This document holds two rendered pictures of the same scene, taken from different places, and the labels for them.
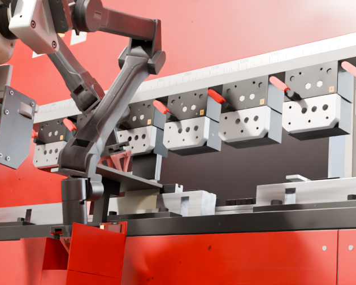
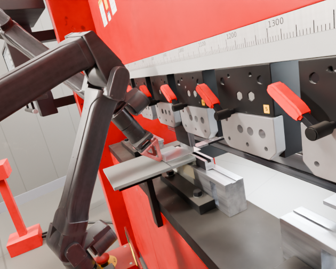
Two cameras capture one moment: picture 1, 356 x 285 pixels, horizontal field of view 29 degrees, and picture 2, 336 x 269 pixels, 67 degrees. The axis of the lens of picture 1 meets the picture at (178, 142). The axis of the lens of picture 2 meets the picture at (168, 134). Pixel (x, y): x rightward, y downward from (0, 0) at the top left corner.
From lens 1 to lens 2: 1.46 m
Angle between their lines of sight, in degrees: 41
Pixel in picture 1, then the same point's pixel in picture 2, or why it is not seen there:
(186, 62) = (176, 34)
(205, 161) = not seen: hidden behind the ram
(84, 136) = (57, 224)
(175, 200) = (206, 181)
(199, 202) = (224, 196)
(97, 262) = not seen: outside the picture
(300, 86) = (334, 98)
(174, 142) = (190, 127)
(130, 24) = (27, 86)
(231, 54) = (215, 23)
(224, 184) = not seen: hidden behind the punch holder
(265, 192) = (292, 234)
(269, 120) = (283, 136)
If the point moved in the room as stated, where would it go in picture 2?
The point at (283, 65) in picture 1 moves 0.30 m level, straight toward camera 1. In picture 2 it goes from (293, 47) to (191, 92)
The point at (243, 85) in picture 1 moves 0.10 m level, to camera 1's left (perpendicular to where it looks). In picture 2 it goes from (237, 76) to (186, 85)
